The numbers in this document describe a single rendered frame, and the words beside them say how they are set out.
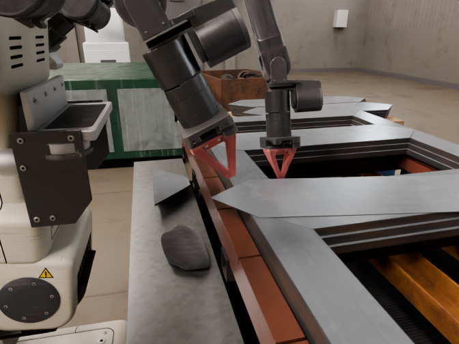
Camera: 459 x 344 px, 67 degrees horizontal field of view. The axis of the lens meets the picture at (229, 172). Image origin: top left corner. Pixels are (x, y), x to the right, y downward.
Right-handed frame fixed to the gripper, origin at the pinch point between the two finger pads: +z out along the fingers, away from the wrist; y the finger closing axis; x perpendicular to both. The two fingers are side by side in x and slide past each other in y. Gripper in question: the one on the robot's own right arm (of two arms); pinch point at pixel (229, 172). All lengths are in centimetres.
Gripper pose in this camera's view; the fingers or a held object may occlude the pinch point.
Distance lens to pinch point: 50.7
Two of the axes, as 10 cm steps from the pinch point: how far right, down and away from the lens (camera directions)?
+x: -8.8, 4.7, -0.2
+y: -2.1, -3.6, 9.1
